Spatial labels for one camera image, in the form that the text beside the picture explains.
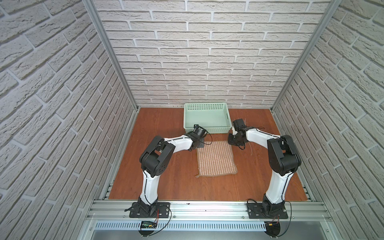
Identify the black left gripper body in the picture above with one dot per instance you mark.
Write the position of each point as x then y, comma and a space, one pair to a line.
197, 142

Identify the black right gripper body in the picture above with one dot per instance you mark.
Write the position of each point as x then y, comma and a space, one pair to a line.
235, 140

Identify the pink striped square dishcloth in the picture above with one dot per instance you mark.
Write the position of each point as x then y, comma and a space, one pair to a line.
216, 160

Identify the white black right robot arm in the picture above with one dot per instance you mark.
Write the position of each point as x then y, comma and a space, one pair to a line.
284, 160

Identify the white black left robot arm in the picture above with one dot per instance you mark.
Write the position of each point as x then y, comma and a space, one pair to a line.
156, 157

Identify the mint green perforated plastic basket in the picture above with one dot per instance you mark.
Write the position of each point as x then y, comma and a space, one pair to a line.
214, 117

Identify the right black controller board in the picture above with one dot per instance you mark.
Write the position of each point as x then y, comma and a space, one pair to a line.
273, 229

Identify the black controller board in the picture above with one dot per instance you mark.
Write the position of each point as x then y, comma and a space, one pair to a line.
273, 229
148, 225

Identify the left black controller board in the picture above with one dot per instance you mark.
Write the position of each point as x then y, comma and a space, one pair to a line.
148, 225

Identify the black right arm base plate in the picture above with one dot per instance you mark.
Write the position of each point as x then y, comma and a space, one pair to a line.
267, 211

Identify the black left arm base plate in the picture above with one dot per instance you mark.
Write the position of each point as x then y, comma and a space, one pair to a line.
156, 210

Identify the white slotted cable duct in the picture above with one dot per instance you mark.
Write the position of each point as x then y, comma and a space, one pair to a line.
225, 226

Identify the aluminium left base rail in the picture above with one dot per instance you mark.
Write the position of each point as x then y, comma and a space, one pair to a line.
123, 142

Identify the aluminium front frame rail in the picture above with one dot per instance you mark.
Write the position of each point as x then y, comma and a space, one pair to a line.
210, 211

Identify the aluminium corner post right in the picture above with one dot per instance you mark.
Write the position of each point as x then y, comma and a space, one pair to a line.
323, 23

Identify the aluminium corner post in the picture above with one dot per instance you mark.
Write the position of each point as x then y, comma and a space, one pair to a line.
323, 23
94, 15

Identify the aluminium corner post left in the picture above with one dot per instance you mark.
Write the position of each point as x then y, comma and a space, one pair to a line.
94, 15

